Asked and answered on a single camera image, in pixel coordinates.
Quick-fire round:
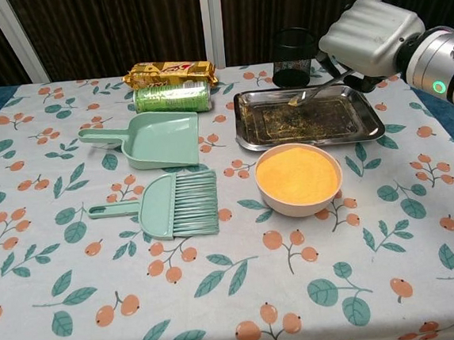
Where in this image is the black mesh pen cup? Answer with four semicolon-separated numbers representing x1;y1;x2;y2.
268;25;322;89

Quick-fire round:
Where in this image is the floral white tablecloth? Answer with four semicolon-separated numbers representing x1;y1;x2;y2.
0;45;454;340

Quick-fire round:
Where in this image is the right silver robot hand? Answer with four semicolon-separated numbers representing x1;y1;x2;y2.
314;0;431;97

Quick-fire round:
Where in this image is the yellow bowl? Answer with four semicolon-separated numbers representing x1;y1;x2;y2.
252;139;347;222

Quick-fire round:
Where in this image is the rectangular steel tray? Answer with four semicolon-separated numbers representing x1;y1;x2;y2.
231;78;387;154

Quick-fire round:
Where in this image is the green plastic dustpan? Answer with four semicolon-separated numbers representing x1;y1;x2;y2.
76;107;204;176

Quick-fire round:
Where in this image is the gold snack packet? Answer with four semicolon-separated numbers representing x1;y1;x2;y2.
121;56;219;94

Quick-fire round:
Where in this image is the green drink can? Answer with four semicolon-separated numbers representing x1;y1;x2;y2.
132;79;214;118

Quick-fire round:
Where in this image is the silver spoon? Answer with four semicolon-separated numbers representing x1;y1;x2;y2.
285;69;359;108

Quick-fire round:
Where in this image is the green plastic hand brush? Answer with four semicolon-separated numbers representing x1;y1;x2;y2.
85;169;223;247

